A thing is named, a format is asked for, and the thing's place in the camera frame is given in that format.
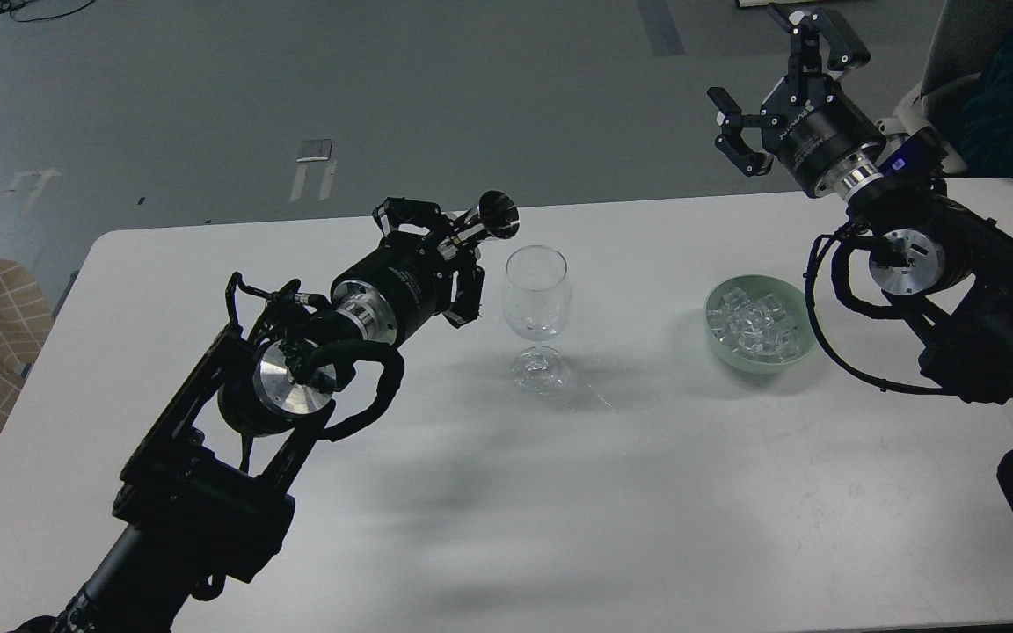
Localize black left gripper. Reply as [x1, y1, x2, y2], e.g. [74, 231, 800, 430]
[331, 197, 484, 347]

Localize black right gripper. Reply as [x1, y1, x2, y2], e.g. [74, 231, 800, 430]
[706, 3, 885, 197]

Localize steel double jigger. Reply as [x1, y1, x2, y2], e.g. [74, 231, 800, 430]
[437, 191, 520, 259]

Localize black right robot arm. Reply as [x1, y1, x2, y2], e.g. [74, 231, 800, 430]
[707, 3, 1013, 404]

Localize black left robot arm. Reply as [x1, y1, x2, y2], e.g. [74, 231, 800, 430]
[16, 191, 520, 632]

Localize clear wine glass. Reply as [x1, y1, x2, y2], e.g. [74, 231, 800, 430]
[502, 244, 573, 394]

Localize clear ice cubes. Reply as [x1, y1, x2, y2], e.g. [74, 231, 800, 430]
[706, 283, 811, 365]

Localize white office chair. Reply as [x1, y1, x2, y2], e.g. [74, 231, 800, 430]
[878, 1, 1013, 177]

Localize green bowl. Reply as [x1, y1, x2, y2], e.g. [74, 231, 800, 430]
[701, 275, 819, 375]

